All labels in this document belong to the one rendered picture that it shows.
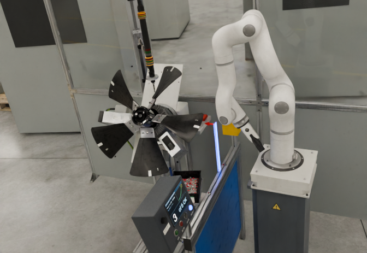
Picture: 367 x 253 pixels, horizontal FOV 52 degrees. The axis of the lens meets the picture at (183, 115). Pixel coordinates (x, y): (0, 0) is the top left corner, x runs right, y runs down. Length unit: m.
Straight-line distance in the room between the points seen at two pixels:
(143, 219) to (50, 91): 3.44
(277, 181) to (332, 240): 1.24
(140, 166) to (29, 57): 2.79
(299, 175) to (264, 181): 0.17
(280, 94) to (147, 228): 0.84
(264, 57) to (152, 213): 0.85
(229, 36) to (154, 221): 0.86
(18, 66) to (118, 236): 2.47
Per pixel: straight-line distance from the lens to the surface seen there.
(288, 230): 2.18
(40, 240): 3.49
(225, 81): 1.82
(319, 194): 3.11
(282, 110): 1.77
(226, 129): 2.35
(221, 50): 1.77
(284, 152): 1.97
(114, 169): 3.75
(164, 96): 2.49
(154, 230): 1.47
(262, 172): 1.96
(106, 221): 3.42
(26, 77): 4.81
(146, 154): 2.20
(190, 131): 2.10
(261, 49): 1.76
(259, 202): 2.10
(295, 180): 1.92
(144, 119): 2.20
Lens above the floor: 2.19
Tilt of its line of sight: 27 degrees down
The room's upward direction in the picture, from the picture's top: 8 degrees counter-clockwise
